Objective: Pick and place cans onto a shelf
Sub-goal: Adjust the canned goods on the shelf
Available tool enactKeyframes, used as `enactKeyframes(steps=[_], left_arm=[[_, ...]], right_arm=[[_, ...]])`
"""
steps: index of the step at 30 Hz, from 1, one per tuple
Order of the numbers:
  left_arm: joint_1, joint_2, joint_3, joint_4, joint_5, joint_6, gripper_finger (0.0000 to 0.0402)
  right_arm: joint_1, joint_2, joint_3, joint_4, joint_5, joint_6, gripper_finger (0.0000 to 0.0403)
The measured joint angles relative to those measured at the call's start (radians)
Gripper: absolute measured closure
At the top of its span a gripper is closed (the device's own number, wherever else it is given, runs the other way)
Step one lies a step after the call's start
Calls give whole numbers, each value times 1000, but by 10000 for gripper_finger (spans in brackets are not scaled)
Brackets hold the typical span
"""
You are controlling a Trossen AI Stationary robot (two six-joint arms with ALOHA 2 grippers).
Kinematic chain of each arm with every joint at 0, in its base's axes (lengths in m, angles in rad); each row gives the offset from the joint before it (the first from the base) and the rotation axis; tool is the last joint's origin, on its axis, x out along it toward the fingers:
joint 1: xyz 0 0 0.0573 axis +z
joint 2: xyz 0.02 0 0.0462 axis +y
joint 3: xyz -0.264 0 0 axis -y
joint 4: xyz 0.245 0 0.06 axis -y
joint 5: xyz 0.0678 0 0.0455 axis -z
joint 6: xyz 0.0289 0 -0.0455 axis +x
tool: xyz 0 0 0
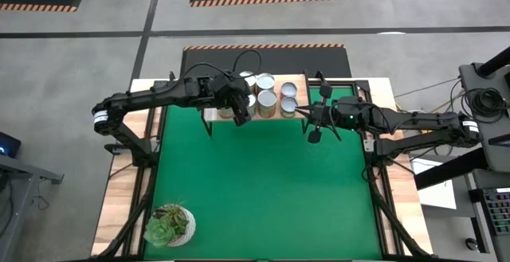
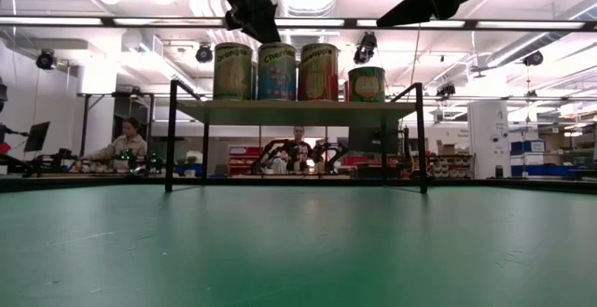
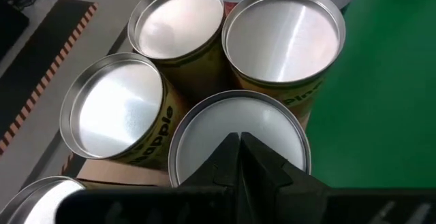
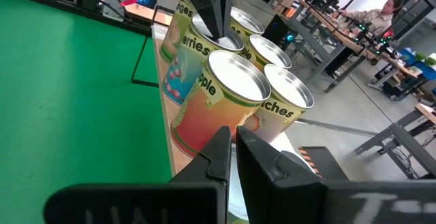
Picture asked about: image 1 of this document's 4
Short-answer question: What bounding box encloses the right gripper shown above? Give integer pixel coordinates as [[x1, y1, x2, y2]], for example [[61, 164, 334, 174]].
[[293, 84, 349, 145]]

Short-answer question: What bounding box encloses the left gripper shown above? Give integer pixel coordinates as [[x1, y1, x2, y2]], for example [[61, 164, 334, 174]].
[[205, 72, 253, 128]]

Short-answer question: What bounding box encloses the blue cherries label can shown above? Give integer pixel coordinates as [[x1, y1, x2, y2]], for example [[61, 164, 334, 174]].
[[246, 93, 258, 118]]

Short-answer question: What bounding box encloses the green can with peach print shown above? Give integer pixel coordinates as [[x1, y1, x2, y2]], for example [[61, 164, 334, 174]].
[[280, 96, 299, 119]]

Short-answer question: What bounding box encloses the orange pineapple label can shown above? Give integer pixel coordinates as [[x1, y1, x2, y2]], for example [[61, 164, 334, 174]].
[[257, 89, 278, 119]]

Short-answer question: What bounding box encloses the salmon-sided tin can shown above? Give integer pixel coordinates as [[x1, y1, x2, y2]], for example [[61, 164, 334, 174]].
[[280, 81, 299, 100]]

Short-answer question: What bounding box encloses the silver-lidded tin can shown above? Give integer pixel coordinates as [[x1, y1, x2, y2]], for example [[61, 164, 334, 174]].
[[240, 70, 258, 88], [255, 72, 276, 92]]

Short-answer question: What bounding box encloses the green table mat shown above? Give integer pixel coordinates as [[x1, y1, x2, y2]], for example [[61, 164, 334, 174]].
[[143, 86, 383, 261]]

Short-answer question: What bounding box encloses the succulent in white pot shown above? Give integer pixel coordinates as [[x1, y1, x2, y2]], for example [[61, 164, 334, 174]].
[[143, 201, 197, 250]]

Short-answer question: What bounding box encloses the white paper sheet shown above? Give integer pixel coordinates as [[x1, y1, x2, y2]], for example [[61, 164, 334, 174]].
[[410, 158, 458, 210]]

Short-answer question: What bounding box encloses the black stand beam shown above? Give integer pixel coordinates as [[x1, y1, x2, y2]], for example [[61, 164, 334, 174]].
[[413, 147, 489, 191]]

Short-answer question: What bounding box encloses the gray equipment cart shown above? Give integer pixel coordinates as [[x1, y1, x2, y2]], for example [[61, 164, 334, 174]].
[[457, 61, 510, 174]]

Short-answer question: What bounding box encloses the black stand pole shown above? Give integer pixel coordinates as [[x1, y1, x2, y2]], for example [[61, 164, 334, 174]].
[[477, 45, 510, 78]]

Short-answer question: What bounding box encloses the backlit keyboard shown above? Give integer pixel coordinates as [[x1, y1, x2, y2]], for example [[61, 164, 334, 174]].
[[481, 187, 510, 237]]

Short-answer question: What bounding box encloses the gray metal desk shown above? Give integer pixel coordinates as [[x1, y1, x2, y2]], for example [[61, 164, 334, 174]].
[[0, 154, 65, 262]]

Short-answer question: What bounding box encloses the dark laptop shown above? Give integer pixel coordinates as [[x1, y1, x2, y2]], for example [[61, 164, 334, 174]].
[[0, 131, 22, 158]]

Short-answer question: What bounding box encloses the wooden shelf with black frame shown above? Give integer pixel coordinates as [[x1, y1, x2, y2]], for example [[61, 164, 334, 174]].
[[201, 72, 312, 138]]

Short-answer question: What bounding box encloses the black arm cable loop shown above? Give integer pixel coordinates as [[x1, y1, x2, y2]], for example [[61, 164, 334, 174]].
[[177, 49, 263, 80]]

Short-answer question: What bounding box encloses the gray floor cable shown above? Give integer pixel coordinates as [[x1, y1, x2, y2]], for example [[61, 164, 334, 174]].
[[393, 77, 461, 98]]

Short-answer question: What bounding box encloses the black table frame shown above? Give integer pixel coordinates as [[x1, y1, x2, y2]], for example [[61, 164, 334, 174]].
[[89, 76, 437, 262]]

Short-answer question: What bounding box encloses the coiled black cable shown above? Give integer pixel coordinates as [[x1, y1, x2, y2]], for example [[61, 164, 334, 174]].
[[464, 88, 507, 115]]

